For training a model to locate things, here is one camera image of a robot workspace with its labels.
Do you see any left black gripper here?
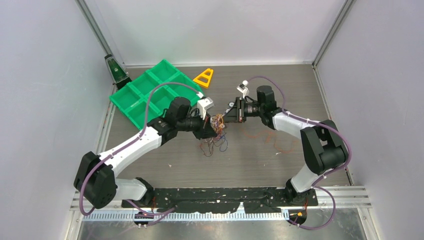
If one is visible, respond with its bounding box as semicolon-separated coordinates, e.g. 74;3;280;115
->
177;109;217;141

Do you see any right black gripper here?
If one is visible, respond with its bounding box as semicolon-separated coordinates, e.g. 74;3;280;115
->
220;97;264;124

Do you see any coloured wire bundle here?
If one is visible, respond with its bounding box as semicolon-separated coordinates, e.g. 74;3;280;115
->
197;113;230;158

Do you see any orange wire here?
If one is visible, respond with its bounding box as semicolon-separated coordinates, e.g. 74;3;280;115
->
241;128;300;156

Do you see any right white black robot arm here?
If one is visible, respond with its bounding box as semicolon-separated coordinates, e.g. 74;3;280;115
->
224;83;349;205

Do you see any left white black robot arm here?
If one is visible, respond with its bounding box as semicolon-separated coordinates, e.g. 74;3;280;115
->
73;97;218;209

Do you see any yellow triangular plastic piece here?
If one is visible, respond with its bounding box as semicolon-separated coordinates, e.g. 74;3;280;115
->
193;68;214;89

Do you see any green compartment tray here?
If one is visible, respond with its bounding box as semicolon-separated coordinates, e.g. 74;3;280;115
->
109;59;203;131

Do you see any green black corner device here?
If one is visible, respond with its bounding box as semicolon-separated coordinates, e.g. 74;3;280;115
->
104;54;132;90

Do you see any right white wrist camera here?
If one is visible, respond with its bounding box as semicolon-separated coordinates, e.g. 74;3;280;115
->
236;80;250;99

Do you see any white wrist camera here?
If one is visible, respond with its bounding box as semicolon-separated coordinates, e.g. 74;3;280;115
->
236;80;250;99
196;97;214;120

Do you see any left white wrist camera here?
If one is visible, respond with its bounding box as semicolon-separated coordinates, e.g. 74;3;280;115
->
196;97;214;120

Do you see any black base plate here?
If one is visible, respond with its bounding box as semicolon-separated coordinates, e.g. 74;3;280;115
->
132;186;318;214

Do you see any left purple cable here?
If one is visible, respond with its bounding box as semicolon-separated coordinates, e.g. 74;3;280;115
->
78;82;204;226

